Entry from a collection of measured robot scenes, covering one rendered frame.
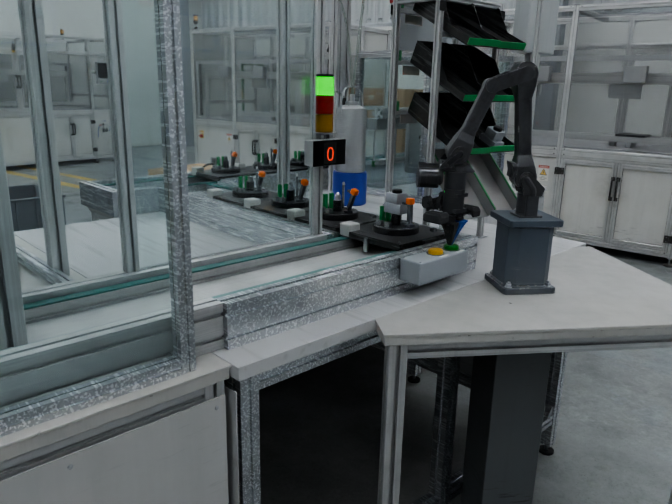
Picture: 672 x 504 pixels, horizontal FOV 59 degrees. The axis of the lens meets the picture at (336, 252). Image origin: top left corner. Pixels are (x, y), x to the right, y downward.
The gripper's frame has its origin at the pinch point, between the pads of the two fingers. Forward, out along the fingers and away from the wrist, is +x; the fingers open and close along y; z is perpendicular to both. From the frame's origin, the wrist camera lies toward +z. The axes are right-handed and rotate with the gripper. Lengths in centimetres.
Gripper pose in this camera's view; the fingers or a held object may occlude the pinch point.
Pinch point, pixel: (450, 232)
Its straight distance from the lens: 166.5
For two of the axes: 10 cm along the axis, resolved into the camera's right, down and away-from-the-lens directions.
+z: -6.9, -2.1, 6.9
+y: -7.2, 1.6, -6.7
